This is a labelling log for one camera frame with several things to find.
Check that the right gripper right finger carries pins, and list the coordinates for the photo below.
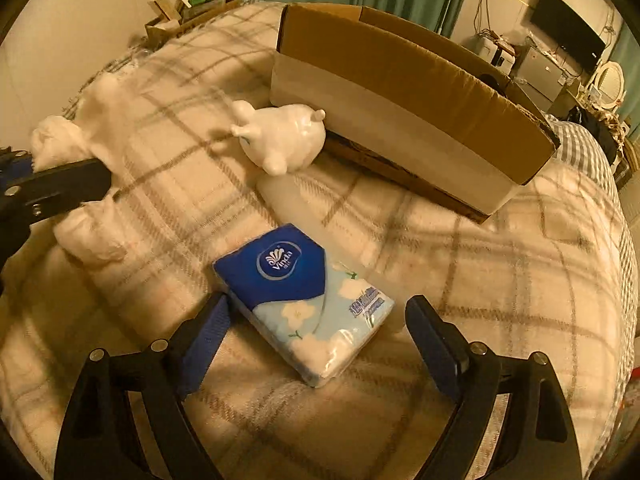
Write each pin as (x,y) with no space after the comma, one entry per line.
(537,438)

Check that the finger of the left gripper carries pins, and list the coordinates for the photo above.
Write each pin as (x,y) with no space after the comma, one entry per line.
(47,193)
(14,165)

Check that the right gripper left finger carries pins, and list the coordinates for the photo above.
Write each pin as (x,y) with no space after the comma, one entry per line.
(99,438)

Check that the white cloth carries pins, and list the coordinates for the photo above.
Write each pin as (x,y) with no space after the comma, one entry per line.
(93,233)

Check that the white ceramic pig figurine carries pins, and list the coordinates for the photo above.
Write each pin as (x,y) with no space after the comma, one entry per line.
(279,139)

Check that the blue Vinda tissue pack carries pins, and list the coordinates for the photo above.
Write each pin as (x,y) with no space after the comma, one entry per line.
(308,305)

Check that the translucent white shoehorn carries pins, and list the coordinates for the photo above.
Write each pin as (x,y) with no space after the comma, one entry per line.
(282,196)

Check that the small cardboard clutter box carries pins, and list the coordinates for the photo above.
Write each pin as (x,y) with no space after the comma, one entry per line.
(162,29)

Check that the green checkered bed sheet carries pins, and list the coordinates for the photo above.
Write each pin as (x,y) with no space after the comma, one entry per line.
(552,270)

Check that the black jacket on chair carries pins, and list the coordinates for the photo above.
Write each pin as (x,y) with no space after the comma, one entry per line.
(598,129)

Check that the open cardboard box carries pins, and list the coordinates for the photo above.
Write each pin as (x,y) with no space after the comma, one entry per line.
(411,105)

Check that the white oval vanity mirror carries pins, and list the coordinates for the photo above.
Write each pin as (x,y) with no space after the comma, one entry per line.
(607,88)

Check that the grey mini fridge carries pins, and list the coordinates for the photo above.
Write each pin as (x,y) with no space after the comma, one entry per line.
(542,81)

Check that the black wall television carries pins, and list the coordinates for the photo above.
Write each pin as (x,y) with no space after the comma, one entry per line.
(574,35)

